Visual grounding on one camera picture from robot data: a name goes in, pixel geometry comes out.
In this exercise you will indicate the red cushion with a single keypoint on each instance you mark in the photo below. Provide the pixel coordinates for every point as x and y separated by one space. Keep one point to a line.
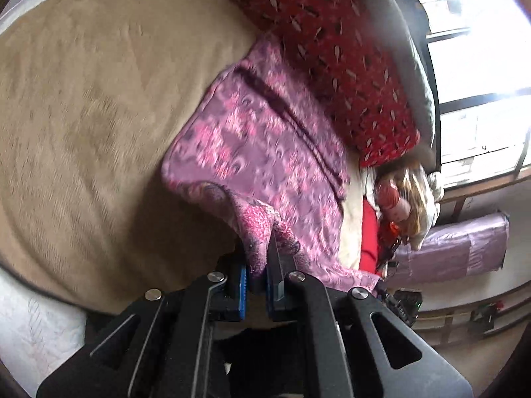
369 242

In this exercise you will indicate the grey pillow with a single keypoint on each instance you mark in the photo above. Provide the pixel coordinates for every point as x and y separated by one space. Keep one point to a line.
400 26

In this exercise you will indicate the red patterned pillow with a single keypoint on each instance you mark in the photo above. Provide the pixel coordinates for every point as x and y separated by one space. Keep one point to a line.
348 71

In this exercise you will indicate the beige fleece blanket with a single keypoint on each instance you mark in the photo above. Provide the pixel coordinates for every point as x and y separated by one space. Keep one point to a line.
93 94

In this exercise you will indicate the purple floral garment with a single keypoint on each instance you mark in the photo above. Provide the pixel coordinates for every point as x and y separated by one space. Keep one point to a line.
260 154

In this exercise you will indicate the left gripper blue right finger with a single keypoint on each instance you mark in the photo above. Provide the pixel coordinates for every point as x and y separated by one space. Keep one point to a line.
295 296

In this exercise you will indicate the window frame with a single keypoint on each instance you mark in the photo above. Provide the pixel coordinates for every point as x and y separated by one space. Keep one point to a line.
476 54

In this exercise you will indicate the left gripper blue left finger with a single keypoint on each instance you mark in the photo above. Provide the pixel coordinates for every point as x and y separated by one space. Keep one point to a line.
192 366

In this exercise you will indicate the purple wrapped box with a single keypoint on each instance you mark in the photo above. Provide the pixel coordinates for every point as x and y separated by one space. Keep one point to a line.
455 251

